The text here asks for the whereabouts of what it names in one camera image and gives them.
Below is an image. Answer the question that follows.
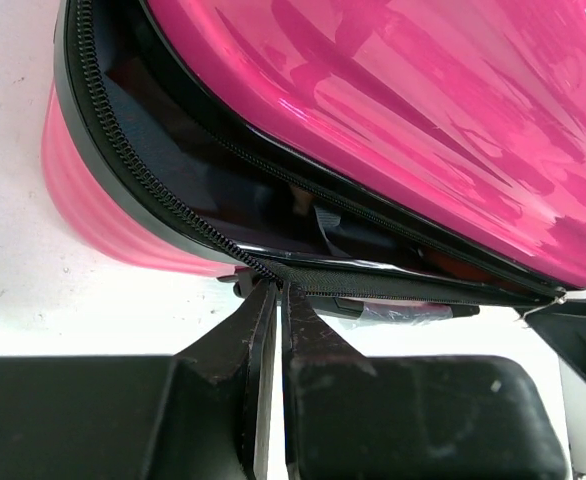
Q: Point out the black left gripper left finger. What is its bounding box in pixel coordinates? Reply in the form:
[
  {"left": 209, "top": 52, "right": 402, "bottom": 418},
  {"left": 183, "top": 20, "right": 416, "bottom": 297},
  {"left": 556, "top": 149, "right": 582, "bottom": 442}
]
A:
[{"left": 0, "top": 281, "right": 277, "bottom": 479}]

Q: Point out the pink and teal suitcase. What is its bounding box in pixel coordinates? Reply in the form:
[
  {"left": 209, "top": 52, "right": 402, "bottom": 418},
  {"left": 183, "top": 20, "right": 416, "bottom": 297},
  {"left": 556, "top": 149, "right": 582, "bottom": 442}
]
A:
[{"left": 42, "top": 1, "right": 586, "bottom": 309}]

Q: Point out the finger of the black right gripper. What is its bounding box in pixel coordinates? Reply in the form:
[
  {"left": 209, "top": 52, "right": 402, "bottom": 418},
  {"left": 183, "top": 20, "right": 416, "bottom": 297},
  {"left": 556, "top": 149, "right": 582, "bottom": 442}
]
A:
[{"left": 515, "top": 294, "right": 586, "bottom": 383}]

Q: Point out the silver zipper pull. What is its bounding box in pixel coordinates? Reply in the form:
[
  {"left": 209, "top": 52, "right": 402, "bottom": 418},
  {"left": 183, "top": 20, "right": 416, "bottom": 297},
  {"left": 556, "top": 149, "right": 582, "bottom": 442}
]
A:
[{"left": 518, "top": 289, "right": 567, "bottom": 321}]

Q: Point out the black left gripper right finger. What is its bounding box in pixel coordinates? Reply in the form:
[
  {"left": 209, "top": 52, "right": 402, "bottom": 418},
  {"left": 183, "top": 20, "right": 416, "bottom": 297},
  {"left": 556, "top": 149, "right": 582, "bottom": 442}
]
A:
[{"left": 282, "top": 284, "right": 569, "bottom": 479}]

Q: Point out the orange patterned towel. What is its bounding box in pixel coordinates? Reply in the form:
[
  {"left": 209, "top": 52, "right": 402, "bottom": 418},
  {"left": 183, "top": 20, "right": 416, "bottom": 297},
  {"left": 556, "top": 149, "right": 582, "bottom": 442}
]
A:
[{"left": 421, "top": 247, "right": 491, "bottom": 282}]

